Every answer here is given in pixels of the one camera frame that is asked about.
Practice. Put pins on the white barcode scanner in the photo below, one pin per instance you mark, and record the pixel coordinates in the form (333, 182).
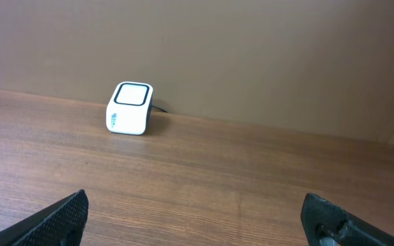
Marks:
(128, 110)

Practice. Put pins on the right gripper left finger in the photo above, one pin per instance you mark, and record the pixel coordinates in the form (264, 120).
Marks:
(60, 224)

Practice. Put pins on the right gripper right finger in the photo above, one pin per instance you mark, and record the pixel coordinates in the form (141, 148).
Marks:
(327, 224)

